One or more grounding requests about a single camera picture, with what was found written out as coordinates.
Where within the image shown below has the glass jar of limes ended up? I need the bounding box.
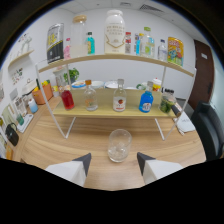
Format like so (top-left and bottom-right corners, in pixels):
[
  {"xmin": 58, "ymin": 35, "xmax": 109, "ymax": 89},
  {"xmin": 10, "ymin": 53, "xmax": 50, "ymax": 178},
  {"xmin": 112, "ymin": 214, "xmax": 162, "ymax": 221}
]
[{"xmin": 158, "ymin": 89, "xmax": 177, "ymax": 114}]

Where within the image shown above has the clear rum bottle white cap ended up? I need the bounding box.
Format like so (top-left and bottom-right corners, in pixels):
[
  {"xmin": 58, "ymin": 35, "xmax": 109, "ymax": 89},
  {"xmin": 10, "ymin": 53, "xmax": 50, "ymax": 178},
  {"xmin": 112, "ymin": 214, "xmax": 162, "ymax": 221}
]
[{"xmin": 112, "ymin": 78, "xmax": 128, "ymax": 113}]

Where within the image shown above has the light blue cup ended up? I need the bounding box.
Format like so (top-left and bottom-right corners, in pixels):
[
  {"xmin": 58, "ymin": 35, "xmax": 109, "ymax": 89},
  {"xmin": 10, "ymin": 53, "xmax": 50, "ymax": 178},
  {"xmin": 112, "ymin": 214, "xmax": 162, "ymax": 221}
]
[{"xmin": 28, "ymin": 99, "xmax": 39, "ymax": 114}]

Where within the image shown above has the white cup red lid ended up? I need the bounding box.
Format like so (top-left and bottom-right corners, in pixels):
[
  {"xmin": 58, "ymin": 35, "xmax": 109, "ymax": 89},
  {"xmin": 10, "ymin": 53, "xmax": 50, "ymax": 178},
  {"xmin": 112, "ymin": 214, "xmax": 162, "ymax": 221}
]
[{"xmin": 151, "ymin": 77, "xmax": 163, "ymax": 92}]

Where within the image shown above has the clear glass with ice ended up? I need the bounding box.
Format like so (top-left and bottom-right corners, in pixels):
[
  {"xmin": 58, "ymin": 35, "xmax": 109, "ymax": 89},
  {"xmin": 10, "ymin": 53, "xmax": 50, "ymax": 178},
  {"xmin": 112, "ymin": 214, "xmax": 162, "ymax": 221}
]
[{"xmin": 107, "ymin": 128, "xmax": 133, "ymax": 164}]

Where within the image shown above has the white fabric pouch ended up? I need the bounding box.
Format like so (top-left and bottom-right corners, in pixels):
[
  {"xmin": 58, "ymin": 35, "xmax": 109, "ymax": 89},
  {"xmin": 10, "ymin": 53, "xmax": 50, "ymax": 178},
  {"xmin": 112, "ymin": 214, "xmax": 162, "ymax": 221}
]
[{"xmin": 175, "ymin": 111, "xmax": 197, "ymax": 134}]

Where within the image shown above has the black sofa chair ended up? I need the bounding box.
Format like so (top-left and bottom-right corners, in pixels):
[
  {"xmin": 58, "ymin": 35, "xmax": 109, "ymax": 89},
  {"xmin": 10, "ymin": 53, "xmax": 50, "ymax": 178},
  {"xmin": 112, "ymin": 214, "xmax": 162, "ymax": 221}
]
[{"xmin": 190, "ymin": 101, "xmax": 224, "ymax": 161}]

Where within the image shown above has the white tray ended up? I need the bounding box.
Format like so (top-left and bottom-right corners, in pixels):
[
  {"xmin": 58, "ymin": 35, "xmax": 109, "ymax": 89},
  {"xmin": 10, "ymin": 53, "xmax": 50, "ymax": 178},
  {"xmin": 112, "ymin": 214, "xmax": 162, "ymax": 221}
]
[{"xmin": 16, "ymin": 113, "xmax": 35, "ymax": 134}]

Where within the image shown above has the blue liquor bottle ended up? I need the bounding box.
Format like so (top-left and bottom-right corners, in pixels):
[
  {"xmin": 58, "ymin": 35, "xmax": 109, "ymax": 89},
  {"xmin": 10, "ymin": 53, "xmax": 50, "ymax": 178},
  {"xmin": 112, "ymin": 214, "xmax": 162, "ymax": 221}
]
[{"xmin": 138, "ymin": 80, "xmax": 155, "ymax": 114}]

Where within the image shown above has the black handbag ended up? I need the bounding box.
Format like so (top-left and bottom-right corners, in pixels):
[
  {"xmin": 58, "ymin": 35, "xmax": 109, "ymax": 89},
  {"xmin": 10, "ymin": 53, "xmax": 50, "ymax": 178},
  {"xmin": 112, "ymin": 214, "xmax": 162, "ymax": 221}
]
[{"xmin": 4, "ymin": 122, "xmax": 20, "ymax": 147}]

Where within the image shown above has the red liquid bottle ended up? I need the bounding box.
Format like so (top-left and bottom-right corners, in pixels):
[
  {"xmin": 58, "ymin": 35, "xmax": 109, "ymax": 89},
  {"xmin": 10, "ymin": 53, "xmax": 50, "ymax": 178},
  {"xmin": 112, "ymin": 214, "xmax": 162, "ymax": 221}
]
[{"xmin": 59, "ymin": 84, "xmax": 76, "ymax": 111}]

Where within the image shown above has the clear bottle orange cap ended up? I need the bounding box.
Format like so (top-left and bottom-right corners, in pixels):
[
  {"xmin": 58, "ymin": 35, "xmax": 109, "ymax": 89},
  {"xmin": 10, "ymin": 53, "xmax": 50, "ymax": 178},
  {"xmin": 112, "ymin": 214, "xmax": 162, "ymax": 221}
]
[{"xmin": 83, "ymin": 79, "xmax": 99, "ymax": 112}]

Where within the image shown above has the blue rimmed plate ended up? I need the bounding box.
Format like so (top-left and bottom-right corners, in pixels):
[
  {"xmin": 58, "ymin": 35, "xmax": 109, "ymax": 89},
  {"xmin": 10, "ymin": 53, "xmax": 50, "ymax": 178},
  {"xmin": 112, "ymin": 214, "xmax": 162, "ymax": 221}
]
[{"xmin": 71, "ymin": 79, "xmax": 87, "ymax": 90}]

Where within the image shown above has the white bowl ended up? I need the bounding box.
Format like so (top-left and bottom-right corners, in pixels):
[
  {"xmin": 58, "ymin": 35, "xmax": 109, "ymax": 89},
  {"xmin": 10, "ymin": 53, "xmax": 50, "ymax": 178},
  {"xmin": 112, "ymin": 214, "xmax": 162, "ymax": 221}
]
[
  {"xmin": 90, "ymin": 80, "xmax": 105, "ymax": 90},
  {"xmin": 104, "ymin": 80, "xmax": 119, "ymax": 90}
]

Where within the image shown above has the brown wooden door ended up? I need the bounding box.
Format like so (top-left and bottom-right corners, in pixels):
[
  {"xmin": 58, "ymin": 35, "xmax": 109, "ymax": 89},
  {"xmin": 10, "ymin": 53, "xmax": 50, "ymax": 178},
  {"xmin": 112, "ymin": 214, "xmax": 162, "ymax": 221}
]
[{"xmin": 188, "ymin": 39, "xmax": 215, "ymax": 111}]

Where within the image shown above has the clear bottle blue cap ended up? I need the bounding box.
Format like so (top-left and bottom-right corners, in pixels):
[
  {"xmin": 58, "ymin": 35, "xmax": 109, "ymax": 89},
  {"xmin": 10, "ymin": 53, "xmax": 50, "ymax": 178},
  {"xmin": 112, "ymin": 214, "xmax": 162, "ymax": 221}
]
[{"xmin": 157, "ymin": 39, "xmax": 168, "ymax": 62}]

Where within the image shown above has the yellow printed can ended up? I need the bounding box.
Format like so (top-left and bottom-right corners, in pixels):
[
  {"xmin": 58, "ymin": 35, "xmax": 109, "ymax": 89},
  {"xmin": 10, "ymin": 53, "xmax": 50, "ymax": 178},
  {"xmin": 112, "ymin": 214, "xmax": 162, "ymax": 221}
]
[{"xmin": 167, "ymin": 36, "xmax": 185, "ymax": 67}]

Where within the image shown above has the small pink bottle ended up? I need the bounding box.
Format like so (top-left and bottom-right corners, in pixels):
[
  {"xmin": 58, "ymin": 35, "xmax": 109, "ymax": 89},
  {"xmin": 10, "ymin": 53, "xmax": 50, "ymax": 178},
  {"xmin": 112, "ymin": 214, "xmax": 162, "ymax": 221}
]
[{"xmin": 63, "ymin": 37, "xmax": 72, "ymax": 60}]

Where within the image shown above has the small light blue bottle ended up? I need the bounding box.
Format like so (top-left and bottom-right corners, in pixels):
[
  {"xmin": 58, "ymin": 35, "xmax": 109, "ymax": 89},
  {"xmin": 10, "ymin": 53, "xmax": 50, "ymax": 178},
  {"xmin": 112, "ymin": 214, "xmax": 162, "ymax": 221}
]
[{"xmin": 134, "ymin": 32, "xmax": 142, "ymax": 56}]

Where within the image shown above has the clear bottle green cap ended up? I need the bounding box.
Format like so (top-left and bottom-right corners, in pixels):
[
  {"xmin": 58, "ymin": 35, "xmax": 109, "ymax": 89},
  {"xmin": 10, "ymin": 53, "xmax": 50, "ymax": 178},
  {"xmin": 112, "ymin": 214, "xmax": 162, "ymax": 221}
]
[{"xmin": 141, "ymin": 26, "xmax": 156, "ymax": 59}]

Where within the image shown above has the teal liquid bottle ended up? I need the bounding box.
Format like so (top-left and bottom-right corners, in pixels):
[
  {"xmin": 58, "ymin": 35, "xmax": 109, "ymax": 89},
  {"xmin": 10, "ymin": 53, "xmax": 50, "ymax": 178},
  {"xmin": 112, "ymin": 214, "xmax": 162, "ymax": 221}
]
[{"xmin": 85, "ymin": 31, "xmax": 96, "ymax": 56}]

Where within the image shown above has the small bottle red label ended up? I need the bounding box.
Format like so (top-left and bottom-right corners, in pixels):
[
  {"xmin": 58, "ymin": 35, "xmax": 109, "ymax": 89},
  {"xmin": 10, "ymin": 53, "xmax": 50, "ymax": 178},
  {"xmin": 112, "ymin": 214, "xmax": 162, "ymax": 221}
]
[{"xmin": 124, "ymin": 31, "xmax": 133, "ymax": 55}]

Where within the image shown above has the glass jar wooden lid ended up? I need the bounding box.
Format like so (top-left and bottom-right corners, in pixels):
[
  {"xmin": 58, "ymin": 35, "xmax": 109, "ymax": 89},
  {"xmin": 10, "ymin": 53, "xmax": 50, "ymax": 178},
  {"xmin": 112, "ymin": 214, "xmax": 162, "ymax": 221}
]
[{"xmin": 69, "ymin": 14, "xmax": 88, "ymax": 58}]

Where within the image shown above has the large white bottle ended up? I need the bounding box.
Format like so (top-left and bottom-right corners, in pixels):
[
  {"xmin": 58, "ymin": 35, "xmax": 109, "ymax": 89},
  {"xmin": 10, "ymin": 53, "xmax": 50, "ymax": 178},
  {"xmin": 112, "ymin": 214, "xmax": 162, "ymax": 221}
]
[{"xmin": 104, "ymin": 9, "xmax": 127, "ymax": 55}]

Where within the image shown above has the white frame wooden shelf rack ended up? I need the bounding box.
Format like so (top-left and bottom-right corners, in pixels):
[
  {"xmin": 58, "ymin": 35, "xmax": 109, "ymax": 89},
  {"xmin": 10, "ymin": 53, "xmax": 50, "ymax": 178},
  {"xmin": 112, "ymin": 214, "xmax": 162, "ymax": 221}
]
[{"xmin": 34, "ymin": 53, "xmax": 198, "ymax": 141}]

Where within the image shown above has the wooden wall shelf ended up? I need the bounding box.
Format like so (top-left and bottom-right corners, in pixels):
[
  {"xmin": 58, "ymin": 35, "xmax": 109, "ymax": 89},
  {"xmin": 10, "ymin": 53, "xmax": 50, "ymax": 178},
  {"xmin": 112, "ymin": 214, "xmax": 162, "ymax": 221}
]
[{"xmin": 7, "ymin": 49, "xmax": 35, "ymax": 69}]

